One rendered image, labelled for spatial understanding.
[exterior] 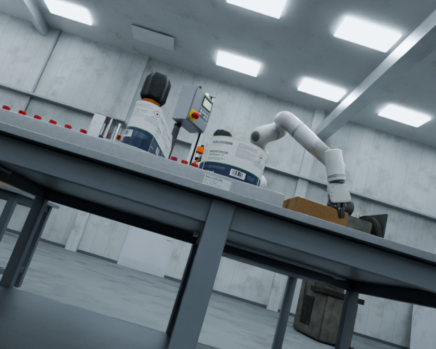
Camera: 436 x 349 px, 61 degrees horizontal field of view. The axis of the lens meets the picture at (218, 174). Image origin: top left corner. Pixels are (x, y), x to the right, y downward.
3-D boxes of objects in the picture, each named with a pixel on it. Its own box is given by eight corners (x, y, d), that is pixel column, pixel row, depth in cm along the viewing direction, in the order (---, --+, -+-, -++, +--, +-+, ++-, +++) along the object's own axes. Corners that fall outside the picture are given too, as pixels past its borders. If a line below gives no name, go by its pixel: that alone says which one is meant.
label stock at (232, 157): (182, 176, 112) (196, 132, 115) (210, 195, 129) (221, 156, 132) (242, 187, 102) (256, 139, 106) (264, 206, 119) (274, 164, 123)
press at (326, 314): (282, 324, 705) (311, 195, 766) (343, 343, 701) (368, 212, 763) (299, 338, 576) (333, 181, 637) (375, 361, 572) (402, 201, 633)
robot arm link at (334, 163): (329, 179, 187) (325, 176, 180) (326, 154, 190) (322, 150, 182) (347, 176, 184) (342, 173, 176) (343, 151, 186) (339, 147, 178)
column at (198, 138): (169, 215, 182) (207, 95, 198) (169, 215, 187) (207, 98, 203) (177, 217, 182) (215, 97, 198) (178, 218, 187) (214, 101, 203)
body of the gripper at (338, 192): (343, 181, 185) (347, 203, 182) (323, 182, 184) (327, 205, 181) (349, 178, 178) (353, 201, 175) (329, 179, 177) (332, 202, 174)
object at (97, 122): (72, 165, 156) (94, 111, 162) (81, 172, 168) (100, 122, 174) (104, 175, 156) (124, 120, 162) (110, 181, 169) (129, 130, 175)
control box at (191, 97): (171, 118, 185) (182, 85, 190) (189, 133, 199) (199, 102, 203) (187, 118, 180) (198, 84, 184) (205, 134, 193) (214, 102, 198)
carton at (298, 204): (285, 246, 187) (297, 195, 193) (269, 246, 210) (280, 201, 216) (338, 263, 191) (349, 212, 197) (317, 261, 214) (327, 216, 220)
